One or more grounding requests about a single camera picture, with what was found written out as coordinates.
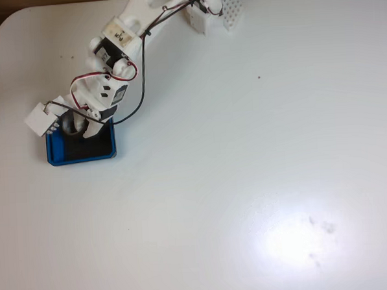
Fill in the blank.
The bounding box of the black tape roll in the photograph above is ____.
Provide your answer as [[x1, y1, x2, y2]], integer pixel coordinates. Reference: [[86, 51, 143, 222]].
[[59, 112, 88, 139]]

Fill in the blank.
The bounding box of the blue box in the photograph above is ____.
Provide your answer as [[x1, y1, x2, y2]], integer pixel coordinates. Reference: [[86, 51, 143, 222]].
[[44, 118, 119, 167]]

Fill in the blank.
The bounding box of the red white servo wire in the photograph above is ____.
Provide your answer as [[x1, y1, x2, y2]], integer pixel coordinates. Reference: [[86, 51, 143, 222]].
[[70, 62, 141, 110]]

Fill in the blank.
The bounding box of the white camera box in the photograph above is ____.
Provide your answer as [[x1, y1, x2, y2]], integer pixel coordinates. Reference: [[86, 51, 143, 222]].
[[23, 100, 62, 138]]

